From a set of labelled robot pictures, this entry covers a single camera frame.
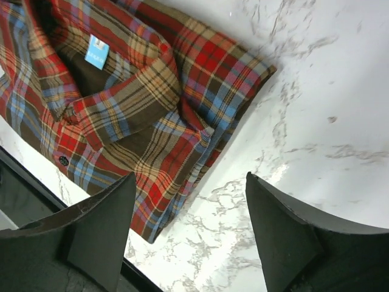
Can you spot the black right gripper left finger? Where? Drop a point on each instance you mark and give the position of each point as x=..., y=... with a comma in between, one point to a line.
x=79, y=248

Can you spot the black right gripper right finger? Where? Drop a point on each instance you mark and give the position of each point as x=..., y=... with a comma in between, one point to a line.
x=303, y=248

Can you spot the red brown plaid shirt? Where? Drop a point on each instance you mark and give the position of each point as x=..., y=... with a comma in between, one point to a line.
x=107, y=88

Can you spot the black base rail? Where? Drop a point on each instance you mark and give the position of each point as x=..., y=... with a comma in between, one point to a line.
x=24, y=199

